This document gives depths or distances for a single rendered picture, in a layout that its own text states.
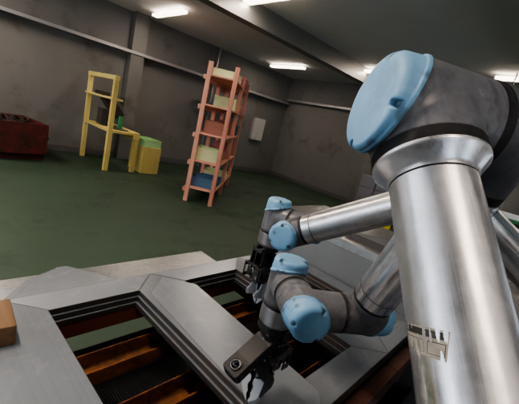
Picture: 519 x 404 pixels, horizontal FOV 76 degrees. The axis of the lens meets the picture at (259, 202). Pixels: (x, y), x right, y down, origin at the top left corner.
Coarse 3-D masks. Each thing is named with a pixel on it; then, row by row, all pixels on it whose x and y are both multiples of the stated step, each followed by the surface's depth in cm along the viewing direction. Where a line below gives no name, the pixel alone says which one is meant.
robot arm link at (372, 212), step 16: (384, 192) 76; (336, 208) 79; (352, 208) 77; (368, 208) 74; (384, 208) 73; (288, 224) 83; (304, 224) 82; (320, 224) 80; (336, 224) 78; (352, 224) 76; (368, 224) 75; (384, 224) 74; (272, 240) 84; (288, 240) 82; (304, 240) 83; (320, 240) 83
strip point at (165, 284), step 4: (160, 280) 120; (164, 280) 120; (168, 280) 121; (172, 280) 122; (176, 280) 122; (160, 284) 117; (164, 284) 118; (168, 284) 118; (172, 284) 119; (176, 284) 120; (180, 284) 120; (184, 284) 121; (188, 284) 122; (192, 284) 122; (196, 284) 123; (156, 288) 114; (160, 288) 115; (164, 288) 115; (168, 288) 116; (172, 288) 116; (176, 288) 117; (152, 292) 111; (156, 292) 112
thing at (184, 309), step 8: (208, 296) 117; (176, 304) 108; (184, 304) 109; (192, 304) 110; (200, 304) 111; (208, 304) 112; (216, 304) 113; (168, 312) 102; (176, 312) 103; (184, 312) 104; (192, 312) 105; (200, 312) 106; (176, 320) 100
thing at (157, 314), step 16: (224, 272) 138; (240, 272) 142; (144, 288) 112; (208, 288) 132; (320, 288) 153; (80, 304) 97; (96, 304) 101; (112, 304) 104; (128, 304) 107; (144, 304) 107; (64, 320) 93; (80, 320) 97; (160, 320) 101; (176, 336) 95; (176, 352) 94; (192, 352) 90; (336, 352) 110; (192, 368) 89; (208, 368) 86; (208, 384) 85; (224, 384) 82; (224, 400) 81; (240, 400) 79; (336, 400) 84
